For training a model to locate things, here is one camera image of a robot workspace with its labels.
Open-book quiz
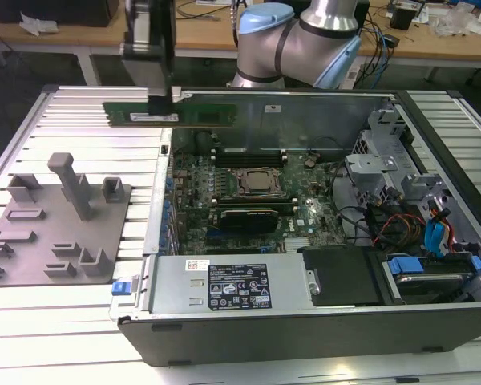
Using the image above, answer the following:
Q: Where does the blue hanging cable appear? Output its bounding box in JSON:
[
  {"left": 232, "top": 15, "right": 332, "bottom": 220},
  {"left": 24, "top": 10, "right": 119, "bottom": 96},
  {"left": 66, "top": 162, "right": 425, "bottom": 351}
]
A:
[{"left": 374, "top": 15, "right": 391, "bottom": 87}]

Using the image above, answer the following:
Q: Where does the black open PC case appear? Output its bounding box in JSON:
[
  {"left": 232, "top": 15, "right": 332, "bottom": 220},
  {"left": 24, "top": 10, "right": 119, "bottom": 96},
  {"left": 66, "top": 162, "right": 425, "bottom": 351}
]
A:
[{"left": 110, "top": 86, "right": 481, "bottom": 368}]

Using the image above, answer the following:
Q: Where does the green motherboard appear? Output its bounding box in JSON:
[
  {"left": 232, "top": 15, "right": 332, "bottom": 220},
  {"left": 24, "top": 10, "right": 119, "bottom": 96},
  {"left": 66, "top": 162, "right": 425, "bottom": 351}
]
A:
[{"left": 166, "top": 132, "right": 354, "bottom": 256}]

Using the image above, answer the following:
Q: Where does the large black box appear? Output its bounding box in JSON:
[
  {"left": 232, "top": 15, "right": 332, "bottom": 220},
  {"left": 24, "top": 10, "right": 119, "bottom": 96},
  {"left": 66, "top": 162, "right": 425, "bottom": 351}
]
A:
[{"left": 0, "top": 0, "right": 121, "bottom": 28}]

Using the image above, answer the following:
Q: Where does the clear plastic bag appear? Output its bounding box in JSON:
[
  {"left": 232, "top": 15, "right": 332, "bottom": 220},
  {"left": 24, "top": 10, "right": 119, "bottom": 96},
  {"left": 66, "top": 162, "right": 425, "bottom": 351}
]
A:
[{"left": 431, "top": 6, "right": 481, "bottom": 39}]

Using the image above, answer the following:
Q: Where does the grey power supply unit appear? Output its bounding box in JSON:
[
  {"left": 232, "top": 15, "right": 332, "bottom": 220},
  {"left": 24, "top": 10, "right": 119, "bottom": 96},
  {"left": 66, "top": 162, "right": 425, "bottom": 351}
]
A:
[{"left": 147, "top": 253, "right": 318, "bottom": 316}]

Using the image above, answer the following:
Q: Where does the black plastic shroud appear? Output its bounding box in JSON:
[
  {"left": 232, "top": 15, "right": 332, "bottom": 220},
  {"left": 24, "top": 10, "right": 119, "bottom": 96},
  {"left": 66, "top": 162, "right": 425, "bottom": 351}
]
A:
[{"left": 296, "top": 245, "right": 386, "bottom": 309}]

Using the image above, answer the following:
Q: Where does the small black box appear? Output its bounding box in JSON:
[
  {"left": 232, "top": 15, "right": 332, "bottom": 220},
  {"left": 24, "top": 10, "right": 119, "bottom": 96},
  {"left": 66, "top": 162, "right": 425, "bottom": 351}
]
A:
[{"left": 390, "top": 5, "right": 418, "bottom": 30}]

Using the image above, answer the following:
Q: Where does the red yellow wire bundle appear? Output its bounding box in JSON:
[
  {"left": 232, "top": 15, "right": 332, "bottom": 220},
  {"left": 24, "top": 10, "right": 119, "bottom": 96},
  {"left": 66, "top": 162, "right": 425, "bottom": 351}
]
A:
[{"left": 374, "top": 213, "right": 426, "bottom": 250}]

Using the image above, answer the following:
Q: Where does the grey metal drive cage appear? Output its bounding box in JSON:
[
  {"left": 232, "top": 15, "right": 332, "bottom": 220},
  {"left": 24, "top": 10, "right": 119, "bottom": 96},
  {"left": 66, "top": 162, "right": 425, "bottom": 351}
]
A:
[{"left": 343, "top": 107, "right": 420, "bottom": 210}]

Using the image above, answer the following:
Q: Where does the black graphics card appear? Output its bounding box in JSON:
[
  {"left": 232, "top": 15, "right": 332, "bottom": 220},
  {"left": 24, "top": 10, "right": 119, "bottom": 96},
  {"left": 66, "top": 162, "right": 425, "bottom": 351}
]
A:
[{"left": 217, "top": 205, "right": 281, "bottom": 236}]

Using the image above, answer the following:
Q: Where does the black looped wire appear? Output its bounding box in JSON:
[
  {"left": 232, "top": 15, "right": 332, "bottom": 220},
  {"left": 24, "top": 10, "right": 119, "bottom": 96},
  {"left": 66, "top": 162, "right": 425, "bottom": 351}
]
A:
[{"left": 329, "top": 160, "right": 372, "bottom": 246}]

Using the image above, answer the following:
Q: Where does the grey plastic parts rack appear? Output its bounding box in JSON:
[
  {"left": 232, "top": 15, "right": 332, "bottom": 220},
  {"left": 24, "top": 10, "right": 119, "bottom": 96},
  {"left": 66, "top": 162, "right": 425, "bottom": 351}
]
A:
[{"left": 0, "top": 152, "right": 134, "bottom": 288}]

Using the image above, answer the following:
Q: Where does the crumpled white paper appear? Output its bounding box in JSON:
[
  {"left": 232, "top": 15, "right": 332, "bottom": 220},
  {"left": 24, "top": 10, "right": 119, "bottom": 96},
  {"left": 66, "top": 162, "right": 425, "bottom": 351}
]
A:
[{"left": 18, "top": 10, "right": 60, "bottom": 38}]

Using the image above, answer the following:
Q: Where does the wooden desk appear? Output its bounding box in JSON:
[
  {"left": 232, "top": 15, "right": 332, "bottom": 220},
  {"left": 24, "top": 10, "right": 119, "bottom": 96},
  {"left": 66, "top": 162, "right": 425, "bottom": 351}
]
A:
[{"left": 0, "top": 0, "right": 481, "bottom": 70}]

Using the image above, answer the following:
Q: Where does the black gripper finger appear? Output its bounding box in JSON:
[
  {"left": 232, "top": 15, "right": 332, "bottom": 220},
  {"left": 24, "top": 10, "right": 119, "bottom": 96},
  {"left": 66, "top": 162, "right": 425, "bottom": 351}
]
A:
[{"left": 147, "top": 93, "right": 175, "bottom": 119}]

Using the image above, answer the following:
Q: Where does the black RAM slot bank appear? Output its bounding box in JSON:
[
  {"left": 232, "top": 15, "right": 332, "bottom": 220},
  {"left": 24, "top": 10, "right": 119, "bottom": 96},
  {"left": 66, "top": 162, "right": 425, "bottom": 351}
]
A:
[
  {"left": 209, "top": 145, "right": 289, "bottom": 170},
  {"left": 211, "top": 195, "right": 301, "bottom": 214}
]

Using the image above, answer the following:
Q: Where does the blue flat wire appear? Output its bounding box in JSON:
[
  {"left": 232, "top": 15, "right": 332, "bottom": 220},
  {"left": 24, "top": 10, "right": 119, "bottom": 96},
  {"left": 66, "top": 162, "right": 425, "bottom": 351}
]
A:
[{"left": 423, "top": 218, "right": 455, "bottom": 258}]

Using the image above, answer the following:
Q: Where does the silver finned heat sink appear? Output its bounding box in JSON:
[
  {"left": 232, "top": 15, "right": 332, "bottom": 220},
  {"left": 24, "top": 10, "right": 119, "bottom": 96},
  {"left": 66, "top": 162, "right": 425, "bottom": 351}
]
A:
[{"left": 284, "top": 237, "right": 313, "bottom": 254}]

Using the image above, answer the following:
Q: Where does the silver CPU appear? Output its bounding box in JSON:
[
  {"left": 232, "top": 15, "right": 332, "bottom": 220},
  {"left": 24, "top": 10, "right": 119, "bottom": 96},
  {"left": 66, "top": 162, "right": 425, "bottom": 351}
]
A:
[{"left": 244, "top": 171, "right": 280, "bottom": 193}]

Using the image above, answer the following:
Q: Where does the hard disk in blue carrier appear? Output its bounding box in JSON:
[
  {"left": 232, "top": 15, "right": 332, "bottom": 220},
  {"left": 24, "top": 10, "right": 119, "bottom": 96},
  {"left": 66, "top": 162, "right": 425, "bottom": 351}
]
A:
[{"left": 383, "top": 255, "right": 481, "bottom": 306}]

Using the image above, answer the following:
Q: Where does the green RAM stick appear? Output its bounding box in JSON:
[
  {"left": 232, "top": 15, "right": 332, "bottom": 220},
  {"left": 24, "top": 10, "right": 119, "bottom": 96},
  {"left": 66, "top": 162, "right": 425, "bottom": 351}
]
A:
[
  {"left": 102, "top": 101, "right": 240, "bottom": 130},
  {"left": 217, "top": 146, "right": 285, "bottom": 156}
]

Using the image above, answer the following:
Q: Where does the metal CPU socket cover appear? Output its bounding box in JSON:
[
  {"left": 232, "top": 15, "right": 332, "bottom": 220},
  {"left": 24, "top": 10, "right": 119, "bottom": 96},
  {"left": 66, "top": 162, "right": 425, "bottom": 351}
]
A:
[{"left": 229, "top": 165, "right": 293, "bottom": 200}]

